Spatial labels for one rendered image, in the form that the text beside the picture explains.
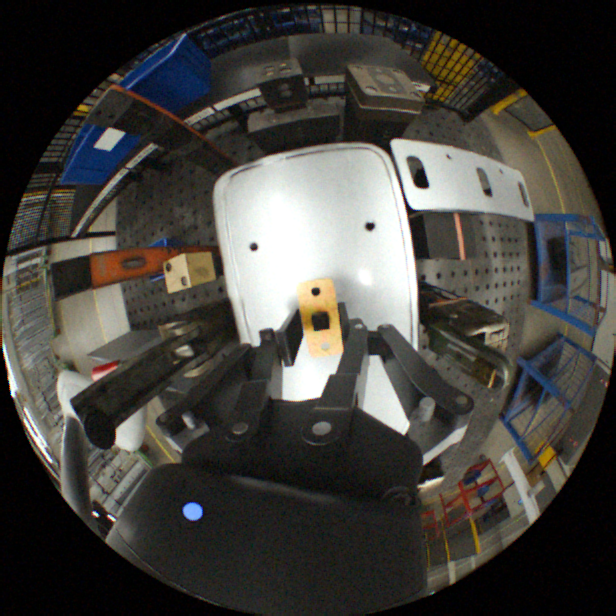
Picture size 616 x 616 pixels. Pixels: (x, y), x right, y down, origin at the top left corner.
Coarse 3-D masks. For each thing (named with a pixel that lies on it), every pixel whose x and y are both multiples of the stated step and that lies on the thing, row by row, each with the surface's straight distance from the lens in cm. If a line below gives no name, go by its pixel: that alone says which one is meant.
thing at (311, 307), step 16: (304, 288) 22; (320, 288) 22; (304, 304) 22; (320, 304) 22; (336, 304) 22; (304, 320) 23; (336, 320) 23; (320, 336) 23; (336, 336) 23; (320, 352) 24; (336, 352) 24
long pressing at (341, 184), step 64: (256, 192) 26; (320, 192) 24; (384, 192) 25; (256, 256) 24; (320, 256) 23; (384, 256) 24; (256, 320) 26; (384, 320) 25; (320, 384) 28; (384, 384) 29
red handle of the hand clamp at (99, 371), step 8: (184, 344) 23; (192, 344) 24; (176, 352) 24; (184, 352) 23; (192, 352) 23; (120, 360) 28; (128, 360) 26; (176, 360) 24; (96, 368) 29; (104, 368) 28; (112, 368) 27; (96, 376) 29
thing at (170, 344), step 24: (192, 336) 23; (144, 360) 20; (168, 360) 22; (192, 360) 23; (96, 384) 19; (120, 384) 20; (144, 384) 21; (168, 384) 21; (72, 408) 18; (96, 408) 16; (120, 408) 20; (96, 432) 16
